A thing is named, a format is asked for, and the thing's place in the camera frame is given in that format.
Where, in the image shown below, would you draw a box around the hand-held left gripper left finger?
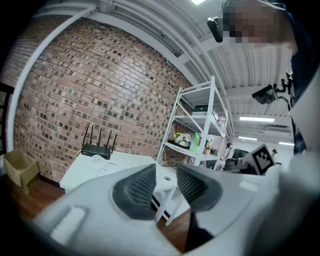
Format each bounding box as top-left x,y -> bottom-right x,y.
33,162 -> 182,256

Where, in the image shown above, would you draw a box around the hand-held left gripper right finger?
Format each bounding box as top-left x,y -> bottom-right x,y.
175,163 -> 281,238

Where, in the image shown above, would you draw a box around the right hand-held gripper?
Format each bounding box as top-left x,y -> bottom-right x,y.
233,143 -> 276,176

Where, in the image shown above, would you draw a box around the orange bottles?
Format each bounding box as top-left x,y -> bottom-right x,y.
203,139 -> 213,156

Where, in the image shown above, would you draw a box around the green bottle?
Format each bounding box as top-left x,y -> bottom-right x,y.
189,132 -> 201,153

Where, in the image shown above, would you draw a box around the black tray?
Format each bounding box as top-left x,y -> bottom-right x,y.
167,139 -> 191,150

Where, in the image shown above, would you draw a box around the bunch of flowers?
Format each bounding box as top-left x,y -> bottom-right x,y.
173,132 -> 192,147

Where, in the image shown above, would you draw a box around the black router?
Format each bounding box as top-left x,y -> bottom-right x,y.
80,124 -> 118,161

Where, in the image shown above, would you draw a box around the red and white packages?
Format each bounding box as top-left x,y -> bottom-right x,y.
216,114 -> 227,131

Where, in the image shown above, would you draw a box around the white metal shelf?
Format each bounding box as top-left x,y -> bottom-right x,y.
156,74 -> 230,171

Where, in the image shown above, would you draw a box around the black and silver box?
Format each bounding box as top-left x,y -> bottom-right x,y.
191,104 -> 216,117

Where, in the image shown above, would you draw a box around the person's black clothing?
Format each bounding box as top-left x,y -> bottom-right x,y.
282,4 -> 320,153

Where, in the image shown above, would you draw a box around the cardboard box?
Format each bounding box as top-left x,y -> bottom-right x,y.
2,148 -> 40,195

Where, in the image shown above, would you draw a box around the person's head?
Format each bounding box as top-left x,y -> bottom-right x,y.
221,0 -> 300,55

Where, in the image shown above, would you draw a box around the white bundled cable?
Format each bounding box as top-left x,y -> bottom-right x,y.
91,154 -> 118,176

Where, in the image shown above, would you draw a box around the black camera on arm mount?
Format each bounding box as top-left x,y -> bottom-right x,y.
251,71 -> 295,118

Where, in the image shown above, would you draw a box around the yellow network cable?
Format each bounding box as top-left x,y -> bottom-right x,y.
75,143 -> 97,158

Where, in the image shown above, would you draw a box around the black head-worn camera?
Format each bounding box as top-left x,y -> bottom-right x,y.
206,16 -> 225,43

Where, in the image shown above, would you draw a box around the white wall pipe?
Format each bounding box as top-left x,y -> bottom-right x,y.
6,4 -> 97,153

